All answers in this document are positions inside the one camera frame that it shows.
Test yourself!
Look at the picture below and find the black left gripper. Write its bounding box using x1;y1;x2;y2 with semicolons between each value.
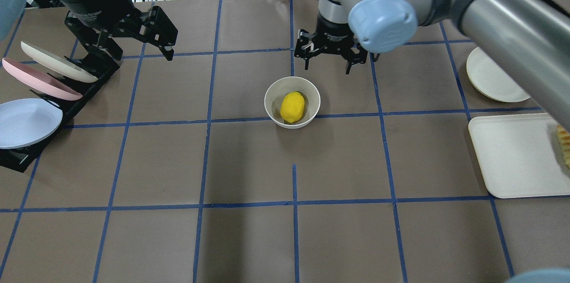
60;0;179;61

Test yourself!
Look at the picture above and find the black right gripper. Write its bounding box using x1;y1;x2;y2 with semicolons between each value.
293;16;368;75

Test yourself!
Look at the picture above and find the cream white bowl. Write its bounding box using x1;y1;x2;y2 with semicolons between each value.
263;77;322;129

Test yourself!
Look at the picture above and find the yellow lemon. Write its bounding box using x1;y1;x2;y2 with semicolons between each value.
280;92;305;124

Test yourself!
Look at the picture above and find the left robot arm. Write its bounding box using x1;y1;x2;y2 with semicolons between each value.
1;0;179;61

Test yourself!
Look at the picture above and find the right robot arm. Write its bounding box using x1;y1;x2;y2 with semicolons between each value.
294;0;570;128

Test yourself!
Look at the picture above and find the cream plate in rack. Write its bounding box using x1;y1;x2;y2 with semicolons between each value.
20;41;98;84

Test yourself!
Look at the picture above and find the pink plate in rack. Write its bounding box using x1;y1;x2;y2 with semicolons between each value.
2;58;83;101

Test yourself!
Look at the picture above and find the light blue plate in rack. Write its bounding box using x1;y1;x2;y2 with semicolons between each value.
0;98;63;150

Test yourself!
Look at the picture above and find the cream round plate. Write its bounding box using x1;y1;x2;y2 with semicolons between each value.
466;47;530;103

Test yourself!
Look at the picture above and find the black dish rack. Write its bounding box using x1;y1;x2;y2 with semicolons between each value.
0;41;119;172

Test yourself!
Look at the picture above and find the white rectangular tray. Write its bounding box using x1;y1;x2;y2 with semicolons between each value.
468;114;570;198

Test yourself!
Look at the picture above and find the striped bread pastry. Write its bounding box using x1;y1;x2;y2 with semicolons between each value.
556;125;570;168

